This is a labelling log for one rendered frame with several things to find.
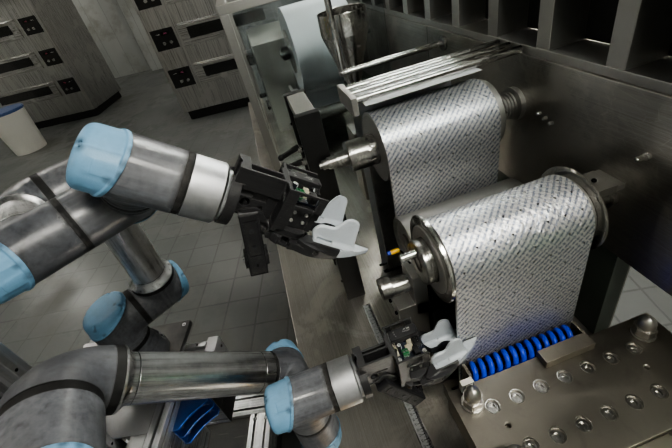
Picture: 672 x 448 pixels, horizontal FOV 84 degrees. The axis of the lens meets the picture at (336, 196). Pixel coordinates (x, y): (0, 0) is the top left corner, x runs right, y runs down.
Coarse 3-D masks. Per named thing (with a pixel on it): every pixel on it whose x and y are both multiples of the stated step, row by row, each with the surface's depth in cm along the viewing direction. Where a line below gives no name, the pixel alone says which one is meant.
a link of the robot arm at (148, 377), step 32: (96, 352) 53; (128, 352) 56; (160, 352) 60; (192, 352) 63; (224, 352) 67; (256, 352) 71; (288, 352) 75; (32, 384) 45; (96, 384) 49; (128, 384) 53; (160, 384) 57; (192, 384) 60; (224, 384) 63; (256, 384) 67
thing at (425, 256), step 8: (416, 240) 59; (424, 240) 58; (416, 248) 58; (424, 248) 57; (424, 256) 56; (432, 256) 56; (416, 264) 61; (424, 264) 56; (432, 264) 56; (424, 272) 58; (432, 272) 56; (424, 280) 59; (432, 280) 57
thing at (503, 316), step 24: (576, 264) 61; (504, 288) 59; (528, 288) 61; (552, 288) 62; (576, 288) 64; (456, 312) 59; (480, 312) 61; (504, 312) 62; (528, 312) 64; (552, 312) 67; (480, 336) 64; (504, 336) 67; (528, 336) 69
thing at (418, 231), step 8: (576, 184) 59; (584, 192) 58; (592, 208) 57; (416, 232) 61; (424, 232) 57; (440, 240) 55; (432, 248) 56; (440, 264) 54; (440, 272) 56; (440, 280) 57; (440, 288) 58
